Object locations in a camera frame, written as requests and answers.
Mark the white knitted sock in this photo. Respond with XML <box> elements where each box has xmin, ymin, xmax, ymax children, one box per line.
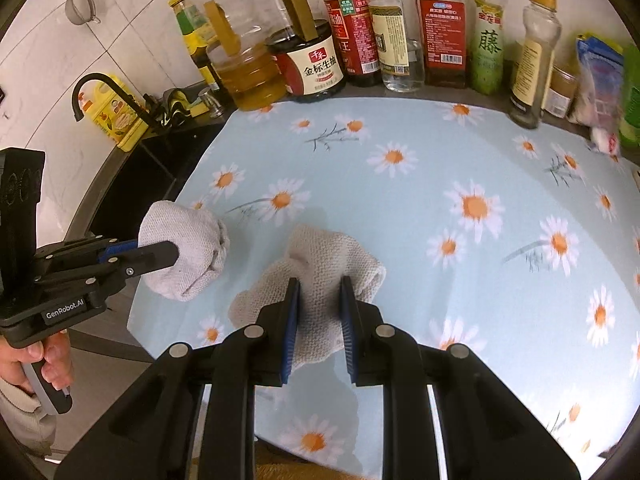
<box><xmin>136</xmin><ymin>200</ymin><xmax>232</xmax><ymax>303</ymax></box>
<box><xmin>227</xmin><ymin>224</ymin><xmax>388</xmax><ymax>367</ymax></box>

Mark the blue white snack bag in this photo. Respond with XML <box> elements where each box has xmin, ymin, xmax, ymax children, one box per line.
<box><xmin>567</xmin><ymin>34</ymin><xmax>626</xmax><ymax>128</ymax></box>

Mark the clear bottle tan label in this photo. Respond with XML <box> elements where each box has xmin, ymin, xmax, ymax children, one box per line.
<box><xmin>367</xmin><ymin>0</ymin><xmax>426</xmax><ymax>93</ymax></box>

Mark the person's left hand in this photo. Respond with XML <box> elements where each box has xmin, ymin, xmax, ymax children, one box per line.
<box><xmin>0</xmin><ymin>330</ymin><xmax>76</xmax><ymax>396</ymax></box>

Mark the gold cap seasoning bottle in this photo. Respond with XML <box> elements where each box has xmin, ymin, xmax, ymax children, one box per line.
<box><xmin>507</xmin><ymin>0</ymin><xmax>563</xmax><ymax>130</ymax></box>

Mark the black faucet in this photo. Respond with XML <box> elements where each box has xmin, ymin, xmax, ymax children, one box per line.
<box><xmin>71</xmin><ymin>72</ymin><xmax>168</xmax><ymax>136</ymax></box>

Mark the small green yellow bottle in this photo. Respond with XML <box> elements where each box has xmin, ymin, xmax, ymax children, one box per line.
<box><xmin>167</xmin><ymin>0</ymin><xmax>226</xmax><ymax>98</ymax></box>

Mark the small glass jar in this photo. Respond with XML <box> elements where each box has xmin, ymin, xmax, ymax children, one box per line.
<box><xmin>542</xmin><ymin>65</ymin><xmax>581</xmax><ymax>120</ymax></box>

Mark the brown fuzzy cushion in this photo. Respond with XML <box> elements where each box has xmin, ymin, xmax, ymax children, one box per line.
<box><xmin>255</xmin><ymin>460</ymin><xmax>321</xmax><ymax>480</ymax></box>

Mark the person's left forearm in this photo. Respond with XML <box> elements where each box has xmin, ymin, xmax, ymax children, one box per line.
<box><xmin>0</xmin><ymin>377</ymin><xmax>58</xmax><ymax>458</ymax></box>

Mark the black sponge rack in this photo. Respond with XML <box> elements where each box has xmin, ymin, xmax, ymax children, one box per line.
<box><xmin>144</xmin><ymin>86</ymin><xmax>211</xmax><ymax>126</ymax></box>

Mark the yellow detergent bottle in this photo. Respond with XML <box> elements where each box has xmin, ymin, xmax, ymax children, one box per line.
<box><xmin>80</xmin><ymin>74</ymin><xmax>151</xmax><ymax>152</ymax></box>

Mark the green packet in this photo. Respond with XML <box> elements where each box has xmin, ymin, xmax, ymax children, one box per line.
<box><xmin>617</xmin><ymin>42</ymin><xmax>640</xmax><ymax>148</ymax></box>

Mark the black sink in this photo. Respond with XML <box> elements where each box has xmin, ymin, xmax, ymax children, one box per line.
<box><xmin>135</xmin><ymin>120</ymin><xmax>233</xmax><ymax>221</ymax></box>

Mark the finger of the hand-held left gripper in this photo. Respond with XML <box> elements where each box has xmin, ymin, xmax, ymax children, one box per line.
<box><xmin>95</xmin><ymin>237</ymin><xmax>143</xmax><ymax>266</ymax></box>
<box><xmin>90</xmin><ymin>241</ymin><xmax>179</xmax><ymax>291</ymax></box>

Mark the green label bottle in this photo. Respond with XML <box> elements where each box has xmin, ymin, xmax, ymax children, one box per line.
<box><xmin>467</xmin><ymin>0</ymin><xmax>507</xmax><ymax>96</ymax></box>

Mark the dark sauce bottle red label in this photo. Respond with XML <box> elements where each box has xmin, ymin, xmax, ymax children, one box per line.
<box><xmin>320</xmin><ymin>0</ymin><xmax>383</xmax><ymax>88</ymax></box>

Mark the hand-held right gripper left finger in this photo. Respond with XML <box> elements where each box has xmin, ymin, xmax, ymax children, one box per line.
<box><xmin>54</xmin><ymin>277</ymin><xmax>302</xmax><ymax>480</ymax></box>

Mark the clear cooking oil jug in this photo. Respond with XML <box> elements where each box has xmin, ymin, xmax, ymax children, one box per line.
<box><xmin>200</xmin><ymin>0</ymin><xmax>288</xmax><ymax>112</ymax></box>

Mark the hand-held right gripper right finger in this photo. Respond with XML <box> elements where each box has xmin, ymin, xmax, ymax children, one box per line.
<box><xmin>340</xmin><ymin>276</ymin><xmax>593</xmax><ymax>480</ymax></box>

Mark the clear bottle red label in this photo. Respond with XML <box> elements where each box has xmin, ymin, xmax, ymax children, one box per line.
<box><xmin>412</xmin><ymin>0</ymin><xmax>471</xmax><ymax>90</ymax></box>

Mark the soy sauce jug gold handle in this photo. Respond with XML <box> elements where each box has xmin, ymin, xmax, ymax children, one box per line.
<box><xmin>255</xmin><ymin>0</ymin><xmax>348</xmax><ymax>104</ymax></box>

